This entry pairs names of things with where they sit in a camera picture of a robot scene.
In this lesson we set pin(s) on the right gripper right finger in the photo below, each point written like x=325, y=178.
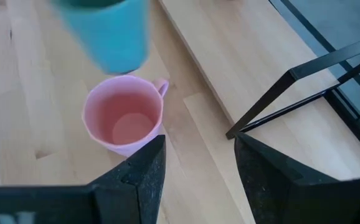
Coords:
x=292, y=199

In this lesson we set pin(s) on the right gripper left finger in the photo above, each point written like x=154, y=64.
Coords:
x=74, y=205

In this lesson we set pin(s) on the plain pink mug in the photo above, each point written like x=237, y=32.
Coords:
x=124, y=118

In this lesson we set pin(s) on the teal mug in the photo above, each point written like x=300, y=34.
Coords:
x=111, y=37

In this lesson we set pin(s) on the black aluminium table frame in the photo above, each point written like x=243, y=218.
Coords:
x=351, y=124

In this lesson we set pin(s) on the wooden shelf with black frame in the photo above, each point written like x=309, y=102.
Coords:
x=245, y=62

